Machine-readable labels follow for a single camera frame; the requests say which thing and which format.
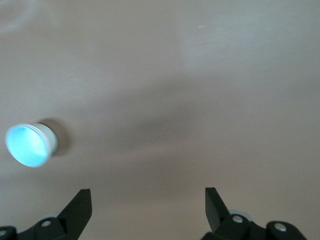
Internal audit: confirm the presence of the white bowl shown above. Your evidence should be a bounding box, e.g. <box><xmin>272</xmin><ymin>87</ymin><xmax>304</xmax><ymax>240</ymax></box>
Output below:
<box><xmin>24</xmin><ymin>121</ymin><xmax>60</xmax><ymax>161</ymax></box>

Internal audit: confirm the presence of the light blue bowl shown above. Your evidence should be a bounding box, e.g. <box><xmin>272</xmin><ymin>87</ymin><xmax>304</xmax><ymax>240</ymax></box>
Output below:
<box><xmin>5</xmin><ymin>123</ymin><xmax>49</xmax><ymax>168</ymax></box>

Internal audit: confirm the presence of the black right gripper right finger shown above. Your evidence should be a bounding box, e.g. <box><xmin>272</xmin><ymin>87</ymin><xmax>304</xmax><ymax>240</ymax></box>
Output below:
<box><xmin>205</xmin><ymin>187</ymin><xmax>231</xmax><ymax>234</ymax></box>

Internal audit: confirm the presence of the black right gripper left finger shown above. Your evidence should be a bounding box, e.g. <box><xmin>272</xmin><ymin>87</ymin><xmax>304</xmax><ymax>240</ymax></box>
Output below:
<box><xmin>57</xmin><ymin>188</ymin><xmax>93</xmax><ymax>240</ymax></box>

